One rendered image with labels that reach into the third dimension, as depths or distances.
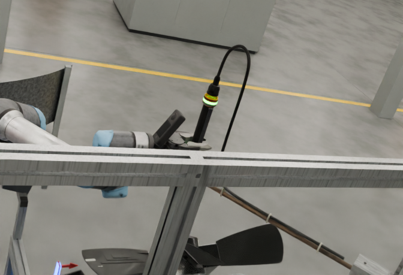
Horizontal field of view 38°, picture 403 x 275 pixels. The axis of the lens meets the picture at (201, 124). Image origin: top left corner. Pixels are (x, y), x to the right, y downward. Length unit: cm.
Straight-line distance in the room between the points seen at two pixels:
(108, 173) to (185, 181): 12
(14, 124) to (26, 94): 202
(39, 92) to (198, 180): 298
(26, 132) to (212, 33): 679
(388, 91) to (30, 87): 531
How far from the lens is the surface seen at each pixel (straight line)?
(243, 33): 850
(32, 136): 167
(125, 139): 168
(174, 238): 94
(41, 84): 379
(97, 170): 81
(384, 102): 799
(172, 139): 175
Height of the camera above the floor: 246
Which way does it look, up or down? 25 degrees down
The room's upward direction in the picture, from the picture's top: 18 degrees clockwise
